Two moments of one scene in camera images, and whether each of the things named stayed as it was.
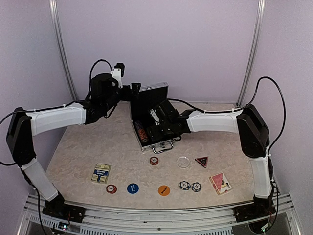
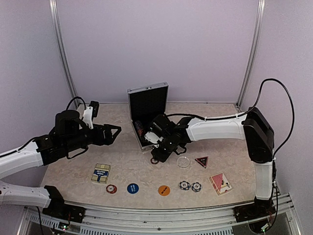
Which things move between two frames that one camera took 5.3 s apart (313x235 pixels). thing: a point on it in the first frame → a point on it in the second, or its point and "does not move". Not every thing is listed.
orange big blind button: [164, 190] does not move
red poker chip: [154, 160] does not move
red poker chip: [111, 189] does not move
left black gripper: [135, 91] → [107, 139]
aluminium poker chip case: [141, 120] does not move
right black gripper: [154, 134] → [160, 156]
